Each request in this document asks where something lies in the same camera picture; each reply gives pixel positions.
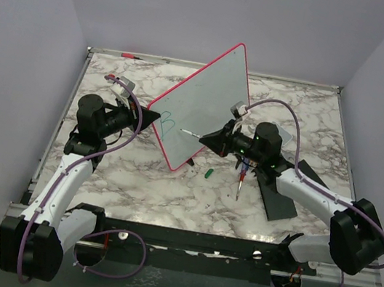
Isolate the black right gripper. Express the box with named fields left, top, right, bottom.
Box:
left=198, top=115, right=269, bottom=165

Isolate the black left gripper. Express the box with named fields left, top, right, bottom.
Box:
left=98, top=91, right=164, bottom=147

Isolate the green marker cap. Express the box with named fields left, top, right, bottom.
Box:
left=204, top=169, right=214, bottom=179

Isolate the green whiteboard marker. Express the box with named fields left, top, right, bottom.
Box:
left=180, top=129, right=201, bottom=139

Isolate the pink framed whiteboard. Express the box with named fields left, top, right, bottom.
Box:
left=148, top=43, right=250, bottom=171

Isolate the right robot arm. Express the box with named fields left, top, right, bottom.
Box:
left=199, top=120, right=384, bottom=275

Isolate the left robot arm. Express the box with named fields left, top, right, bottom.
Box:
left=0, top=94, right=161, bottom=283

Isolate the blue transparent screwdriver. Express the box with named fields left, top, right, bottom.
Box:
left=235, top=158, right=249, bottom=201

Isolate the grey white router box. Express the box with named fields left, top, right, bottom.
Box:
left=274, top=122, right=293, bottom=147

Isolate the black flat box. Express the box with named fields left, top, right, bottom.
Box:
left=258, top=180, right=297, bottom=222

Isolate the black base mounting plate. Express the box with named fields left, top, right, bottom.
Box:
left=58, top=209, right=322, bottom=287

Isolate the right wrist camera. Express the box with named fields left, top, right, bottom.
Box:
left=230, top=101, right=248, bottom=131

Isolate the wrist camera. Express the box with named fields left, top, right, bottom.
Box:
left=230, top=101, right=248, bottom=131
left=108, top=76, right=135, bottom=107

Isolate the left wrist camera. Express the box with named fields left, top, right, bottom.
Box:
left=108, top=76, right=135, bottom=107

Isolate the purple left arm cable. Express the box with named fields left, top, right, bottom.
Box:
left=13, top=65, right=177, bottom=287

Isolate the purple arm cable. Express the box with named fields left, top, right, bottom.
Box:
left=13, top=65, right=177, bottom=287
left=214, top=94, right=384, bottom=287

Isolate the red marker at wall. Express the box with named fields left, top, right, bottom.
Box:
left=121, top=52, right=143, bottom=60

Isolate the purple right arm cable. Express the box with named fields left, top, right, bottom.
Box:
left=214, top=94, right=384, bottom=287

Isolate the black network switch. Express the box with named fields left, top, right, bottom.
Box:
left=298, top=160, right=328, bottom=189

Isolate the aluminium frame rail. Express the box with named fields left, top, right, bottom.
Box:
left=314, top=262, right=383, bottom=287

